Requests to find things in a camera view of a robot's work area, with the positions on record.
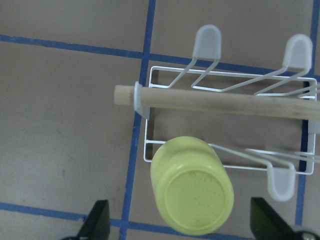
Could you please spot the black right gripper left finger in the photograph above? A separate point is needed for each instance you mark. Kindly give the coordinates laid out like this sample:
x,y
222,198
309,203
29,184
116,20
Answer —
x,y
96,225

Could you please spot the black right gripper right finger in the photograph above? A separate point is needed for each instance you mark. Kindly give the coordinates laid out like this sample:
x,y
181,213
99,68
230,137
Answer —
x,y
267,224

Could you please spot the yellow plastic cup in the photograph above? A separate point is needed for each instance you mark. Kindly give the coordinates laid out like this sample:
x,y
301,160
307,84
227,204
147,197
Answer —
x,y
192,190

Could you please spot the white wire cup rack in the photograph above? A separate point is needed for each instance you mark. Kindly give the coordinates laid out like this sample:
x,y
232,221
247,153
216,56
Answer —
x,y
198,87

